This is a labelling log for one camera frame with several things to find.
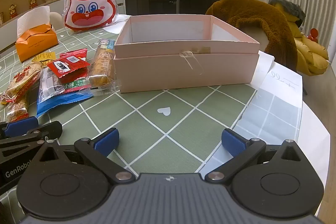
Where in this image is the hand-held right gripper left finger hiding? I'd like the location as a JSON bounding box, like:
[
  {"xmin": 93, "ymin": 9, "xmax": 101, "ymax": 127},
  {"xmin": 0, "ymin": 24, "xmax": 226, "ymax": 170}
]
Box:
[{"xmin": 39, "ymin": 127, "xmax": 137, "ymax": 184}]

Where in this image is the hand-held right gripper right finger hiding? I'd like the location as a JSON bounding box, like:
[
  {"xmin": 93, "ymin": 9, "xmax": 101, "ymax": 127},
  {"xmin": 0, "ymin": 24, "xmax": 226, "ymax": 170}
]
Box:
[{"xmin": 205, "ymin": 128, "xmax": 302, "ymax": 184}]

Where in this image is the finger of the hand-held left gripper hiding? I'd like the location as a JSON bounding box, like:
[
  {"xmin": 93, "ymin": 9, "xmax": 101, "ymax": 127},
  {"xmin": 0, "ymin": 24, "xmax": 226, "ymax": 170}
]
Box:
[
  {"xmin": 0, "ymin": 121, "xmax": 63, "ymax": 164},
  {"xmin": 0, "ymin": 116, "xmax": 39, "ymax": 139}
]

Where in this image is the rice cracker packet red print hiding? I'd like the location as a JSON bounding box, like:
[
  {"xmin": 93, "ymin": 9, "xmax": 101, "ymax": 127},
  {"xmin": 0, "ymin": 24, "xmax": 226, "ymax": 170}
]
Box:
[
  {"xmin": 4, "ymin": 98, "xmax": 29, "ymax": 122},
  {"xmin": 0, "ymin": 61, "xmax": 44, "ymax": 104}
]

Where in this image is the blue snack packet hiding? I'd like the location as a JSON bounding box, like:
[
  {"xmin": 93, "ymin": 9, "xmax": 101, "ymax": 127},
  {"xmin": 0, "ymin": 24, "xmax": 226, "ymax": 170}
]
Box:
[{"xmin": 37, "ymin": 82, "xmax": 93, "ymax": 118}]

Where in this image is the clear plastic snack packet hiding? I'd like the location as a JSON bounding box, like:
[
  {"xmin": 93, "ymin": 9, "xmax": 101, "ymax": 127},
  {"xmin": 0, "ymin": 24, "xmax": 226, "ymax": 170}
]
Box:
[{"xmin": 38, "ymin": 67, "xmax": 66, "ymax": 105}]

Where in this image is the green and red snack packet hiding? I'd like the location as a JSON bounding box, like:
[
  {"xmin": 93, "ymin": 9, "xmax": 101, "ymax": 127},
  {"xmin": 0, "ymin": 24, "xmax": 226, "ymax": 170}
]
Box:
[{"xmin": 63, "ymin": 79, "xmax": 92, "ymax": 94}]

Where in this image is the red snack packet white label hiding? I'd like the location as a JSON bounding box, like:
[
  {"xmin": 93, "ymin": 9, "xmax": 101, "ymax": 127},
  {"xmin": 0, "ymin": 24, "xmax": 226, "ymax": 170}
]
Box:
[{"xmin": 47, "ymin": 57, "xmax": 91, "ymax": 85}]

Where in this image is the yellow snack packet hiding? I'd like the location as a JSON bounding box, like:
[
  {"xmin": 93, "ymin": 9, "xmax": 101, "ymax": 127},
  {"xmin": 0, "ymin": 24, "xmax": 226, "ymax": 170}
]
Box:
[{"xmin": 31, "ymin": 51, "xmax": 57, "ymax": 64}]

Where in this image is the long bread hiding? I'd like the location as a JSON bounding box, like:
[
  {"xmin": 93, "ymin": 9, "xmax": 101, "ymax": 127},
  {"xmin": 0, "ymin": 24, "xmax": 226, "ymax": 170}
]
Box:
[{"xmin": 88, "ymin": 39, "xmax": 122, "ymax": 96}]

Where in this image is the pink gift box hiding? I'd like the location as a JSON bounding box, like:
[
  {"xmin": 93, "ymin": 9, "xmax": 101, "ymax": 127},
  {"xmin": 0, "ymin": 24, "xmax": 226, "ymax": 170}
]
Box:
[{"xmin": 113, "ymin": 14, "xmax": 260, "ymax": 94}]

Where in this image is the green checked tablecloth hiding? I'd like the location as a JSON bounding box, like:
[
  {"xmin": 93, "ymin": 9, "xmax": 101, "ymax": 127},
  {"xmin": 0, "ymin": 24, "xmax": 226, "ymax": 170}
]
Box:
[{"xmin": 0, "ymin": 26, "xmax": 302, "ymax": 224}]

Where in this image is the white paper sheet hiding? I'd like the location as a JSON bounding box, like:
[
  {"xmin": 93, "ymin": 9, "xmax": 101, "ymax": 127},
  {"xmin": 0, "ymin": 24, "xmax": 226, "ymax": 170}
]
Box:
[{"xmin": 199, "ymin": 50, "xmax": 303, "ymax": 173}]

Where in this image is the orange tissue box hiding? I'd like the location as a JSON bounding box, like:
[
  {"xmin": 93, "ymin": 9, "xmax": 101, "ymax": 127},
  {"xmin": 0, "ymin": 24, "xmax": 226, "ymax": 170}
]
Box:
[{"xmin": 15, "ymin": 24, "xmax": 59, "ymax": 62}]

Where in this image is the white chair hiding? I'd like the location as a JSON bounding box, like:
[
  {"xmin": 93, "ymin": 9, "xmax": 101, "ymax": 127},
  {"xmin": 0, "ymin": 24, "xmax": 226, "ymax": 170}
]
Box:
[
  {"xmin": 238, "ymin": 27, "xmax": 271, "ymax": 52},
  {"xmin": 49, "ymin": 11, "xmax": 63, "ymax": 30}
]

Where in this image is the white tissue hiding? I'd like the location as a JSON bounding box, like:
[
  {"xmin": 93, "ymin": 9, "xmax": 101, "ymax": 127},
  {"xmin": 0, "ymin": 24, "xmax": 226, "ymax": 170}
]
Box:
[{"xmin": 17, "ymin": 6, "xmax": 51, "ymax": 38}]

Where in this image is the white leaf print paper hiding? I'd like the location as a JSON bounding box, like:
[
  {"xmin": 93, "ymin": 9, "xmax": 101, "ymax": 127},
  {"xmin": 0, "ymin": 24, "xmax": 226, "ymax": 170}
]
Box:
[{"xmin": 104, "ymin": 14, "xmax": 132, "ymax": 34}]

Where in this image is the brown plush toy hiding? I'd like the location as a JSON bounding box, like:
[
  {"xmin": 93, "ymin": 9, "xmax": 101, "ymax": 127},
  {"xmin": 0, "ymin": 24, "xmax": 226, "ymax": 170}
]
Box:
[{"xmin": 205, "ymin": 0, "xmax": 298, "ymax": 72}]

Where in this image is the red white rabbit bag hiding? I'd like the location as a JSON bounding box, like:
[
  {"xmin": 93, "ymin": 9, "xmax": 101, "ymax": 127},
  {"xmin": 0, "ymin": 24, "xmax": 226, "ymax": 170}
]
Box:
[{"xmin": 63, "ymin": 0, "xmax": 117, "ymax": 31}]

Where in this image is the red toy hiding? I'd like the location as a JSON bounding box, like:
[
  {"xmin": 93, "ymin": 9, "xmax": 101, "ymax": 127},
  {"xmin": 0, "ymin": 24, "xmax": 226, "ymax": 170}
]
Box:
[{"xmin": 307, "ymin": 28, "xmax": 319, "ymax": 43}]

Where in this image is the black cabinet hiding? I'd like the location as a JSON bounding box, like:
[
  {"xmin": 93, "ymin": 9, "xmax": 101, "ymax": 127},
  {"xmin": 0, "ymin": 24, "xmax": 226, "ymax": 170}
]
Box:
[{"xmin": 180, "ymin": 0, "xmax": 252, "ymax": 14}]

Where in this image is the dark grey cushion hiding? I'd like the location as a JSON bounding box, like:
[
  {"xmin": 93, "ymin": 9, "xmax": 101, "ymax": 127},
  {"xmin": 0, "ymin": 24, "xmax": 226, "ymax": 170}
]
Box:
[{"xmin": 268, "ymin": 0, "xmax": 306, "ymax": 28}]

